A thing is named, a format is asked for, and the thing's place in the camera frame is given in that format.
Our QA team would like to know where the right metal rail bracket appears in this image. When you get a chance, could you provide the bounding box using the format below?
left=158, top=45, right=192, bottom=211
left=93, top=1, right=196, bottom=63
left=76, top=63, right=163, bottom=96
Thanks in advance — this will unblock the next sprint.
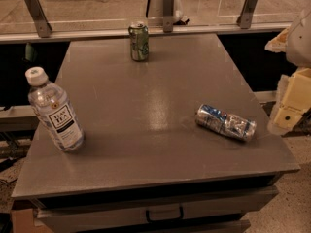
left=237, top=0, right=258, bottom=29

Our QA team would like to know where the green soda can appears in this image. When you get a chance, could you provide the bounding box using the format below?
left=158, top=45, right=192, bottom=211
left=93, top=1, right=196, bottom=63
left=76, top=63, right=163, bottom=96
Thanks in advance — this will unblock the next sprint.
left=128, top=21, right=149, bottom=61

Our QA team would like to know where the horizontal metal rail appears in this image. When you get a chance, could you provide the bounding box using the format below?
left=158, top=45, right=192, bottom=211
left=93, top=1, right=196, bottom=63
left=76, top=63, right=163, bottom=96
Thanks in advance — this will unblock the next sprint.
left=0, top=21, right=293, bottom=45

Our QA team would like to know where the left metal rail bracket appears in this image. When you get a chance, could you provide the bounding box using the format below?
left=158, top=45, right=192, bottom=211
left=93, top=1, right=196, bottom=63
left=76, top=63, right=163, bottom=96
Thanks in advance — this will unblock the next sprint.
left=24, top=0, right=52, bottom=38

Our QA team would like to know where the metal rail bracket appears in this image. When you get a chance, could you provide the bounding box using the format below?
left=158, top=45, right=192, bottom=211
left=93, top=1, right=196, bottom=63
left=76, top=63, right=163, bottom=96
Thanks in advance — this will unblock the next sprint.
left=24, top=0, right=52, bottom=38
left=237, top=0, right=258, bottom=29
left=163, top=0, right=174, bottom=33

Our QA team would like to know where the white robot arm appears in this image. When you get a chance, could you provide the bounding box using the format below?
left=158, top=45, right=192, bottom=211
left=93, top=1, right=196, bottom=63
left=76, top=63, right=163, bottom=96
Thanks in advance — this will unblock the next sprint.
left=265, top=7, right=311, bottom=135

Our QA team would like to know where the middle metal rail bracket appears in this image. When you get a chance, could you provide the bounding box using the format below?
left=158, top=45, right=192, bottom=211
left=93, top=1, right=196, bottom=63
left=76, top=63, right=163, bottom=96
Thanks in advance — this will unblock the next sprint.
left=163, top=0, right=174, bottom=33

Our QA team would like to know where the clear tea bottle white cap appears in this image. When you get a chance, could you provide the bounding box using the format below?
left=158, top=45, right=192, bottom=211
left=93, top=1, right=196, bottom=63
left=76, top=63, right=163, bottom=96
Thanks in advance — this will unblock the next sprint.
left=25, top=67, right=85, bottom=152

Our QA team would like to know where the crushed blue silver redbull can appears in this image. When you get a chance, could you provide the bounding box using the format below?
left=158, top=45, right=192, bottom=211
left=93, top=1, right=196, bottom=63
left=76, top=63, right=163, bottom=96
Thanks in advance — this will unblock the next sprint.
left=195, top=104, right=257, bottom=142

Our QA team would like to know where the grey cabinet drawer with handle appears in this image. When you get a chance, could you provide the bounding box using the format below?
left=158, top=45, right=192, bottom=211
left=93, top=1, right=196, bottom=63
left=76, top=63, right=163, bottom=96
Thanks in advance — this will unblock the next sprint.
left=37, top=185, right=278, bottom=233

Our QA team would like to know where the cardboard box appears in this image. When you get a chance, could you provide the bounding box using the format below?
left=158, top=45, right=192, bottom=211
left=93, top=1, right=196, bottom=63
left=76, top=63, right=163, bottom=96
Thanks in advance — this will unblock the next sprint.
left=11, top=209, right=53, bottom=233

